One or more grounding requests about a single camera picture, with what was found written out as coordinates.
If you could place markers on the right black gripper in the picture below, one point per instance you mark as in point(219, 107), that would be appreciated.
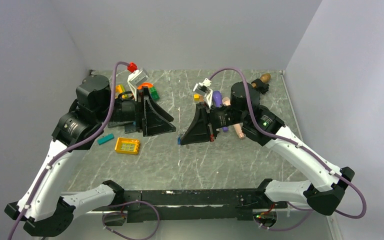
point(199, 130)

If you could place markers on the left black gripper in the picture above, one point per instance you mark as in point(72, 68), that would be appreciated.
point(156, 120)

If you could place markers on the orange lego window piece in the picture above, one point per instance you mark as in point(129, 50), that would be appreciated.
point(128, 146)

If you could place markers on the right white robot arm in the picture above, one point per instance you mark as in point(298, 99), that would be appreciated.
point(326, 183)

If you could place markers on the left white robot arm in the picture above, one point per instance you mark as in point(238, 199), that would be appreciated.
point(43, 209)

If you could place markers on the green blue lego bricks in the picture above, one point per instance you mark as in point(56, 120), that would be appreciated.
point(154, 94)

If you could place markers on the dark grey lego baseplate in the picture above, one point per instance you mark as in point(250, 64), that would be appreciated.
point(129, 126)

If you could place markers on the yellow cube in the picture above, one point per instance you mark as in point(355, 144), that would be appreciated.
point(196, 97)

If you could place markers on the orange lego arch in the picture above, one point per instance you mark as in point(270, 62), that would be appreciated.
point(146, 85)

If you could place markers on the purple microphone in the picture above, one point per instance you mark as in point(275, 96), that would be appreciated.
point(217, 99)

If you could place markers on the pink microphone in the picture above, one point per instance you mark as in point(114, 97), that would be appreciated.
point(237, 127)

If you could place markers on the teal lego brick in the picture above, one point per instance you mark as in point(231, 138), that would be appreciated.
point(105, 139)

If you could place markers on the black microphone stand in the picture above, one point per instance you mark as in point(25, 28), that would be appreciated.
point(263, 89)

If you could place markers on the gold microphone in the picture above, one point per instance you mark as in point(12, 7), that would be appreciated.
point(263, 79)

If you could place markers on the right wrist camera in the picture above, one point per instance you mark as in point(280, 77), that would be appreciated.
point(203, 89)

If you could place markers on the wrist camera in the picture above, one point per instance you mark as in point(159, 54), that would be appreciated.
point(135, 79)
point(203, 89)

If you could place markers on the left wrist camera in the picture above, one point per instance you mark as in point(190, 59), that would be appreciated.
point(135, 79)

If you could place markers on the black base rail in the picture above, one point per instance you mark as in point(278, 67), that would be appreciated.
point(197, 204)

